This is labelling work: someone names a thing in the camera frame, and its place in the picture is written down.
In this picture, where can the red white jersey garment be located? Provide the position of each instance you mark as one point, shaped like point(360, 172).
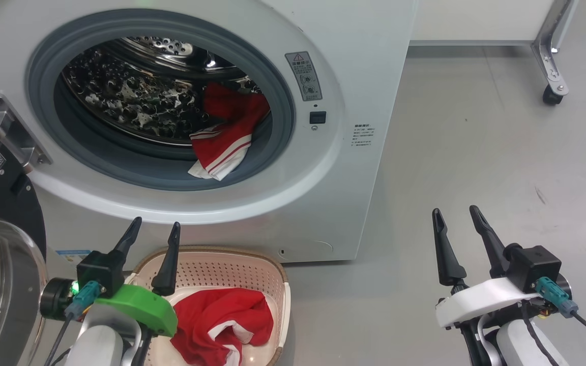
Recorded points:
point(206, 315)
point(222, 147)

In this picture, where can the stainless steel washing machine drum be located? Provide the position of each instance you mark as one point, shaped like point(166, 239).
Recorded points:
point(135, 101)

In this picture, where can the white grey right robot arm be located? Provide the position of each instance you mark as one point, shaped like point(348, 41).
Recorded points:
point(514, 345)

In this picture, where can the black round glass washer door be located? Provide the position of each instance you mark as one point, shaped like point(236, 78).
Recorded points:
point(3, 203)

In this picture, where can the metal partition leg with caster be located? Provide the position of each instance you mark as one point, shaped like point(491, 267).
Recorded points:
point(547, 66)

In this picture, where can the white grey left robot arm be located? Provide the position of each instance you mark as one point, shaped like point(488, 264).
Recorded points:
point(99, 345)

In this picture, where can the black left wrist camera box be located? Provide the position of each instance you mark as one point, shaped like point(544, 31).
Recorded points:
point(102, 272)

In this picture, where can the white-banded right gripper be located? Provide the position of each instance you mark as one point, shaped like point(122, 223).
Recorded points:
point(476, 300)

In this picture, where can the white partition panel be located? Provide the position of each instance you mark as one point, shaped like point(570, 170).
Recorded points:
point(476, 20)

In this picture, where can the white front-load washing machine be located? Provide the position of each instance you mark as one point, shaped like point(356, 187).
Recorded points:
point(364, 203)

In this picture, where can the blue energy label sticker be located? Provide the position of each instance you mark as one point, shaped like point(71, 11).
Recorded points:
point(71, 255)

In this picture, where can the cream perforated laundry basket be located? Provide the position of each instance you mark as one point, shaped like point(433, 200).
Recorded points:
point(232, 274)

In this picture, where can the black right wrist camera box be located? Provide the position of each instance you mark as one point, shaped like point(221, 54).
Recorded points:
point(534, 267)

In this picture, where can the grey warning label sticker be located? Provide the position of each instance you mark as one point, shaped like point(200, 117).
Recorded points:
point(304, 76)

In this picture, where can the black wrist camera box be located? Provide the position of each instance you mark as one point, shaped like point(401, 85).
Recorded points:
point(534, 267)
point(102, 272)

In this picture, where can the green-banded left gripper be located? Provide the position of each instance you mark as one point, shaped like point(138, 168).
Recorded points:
point(145, 310)

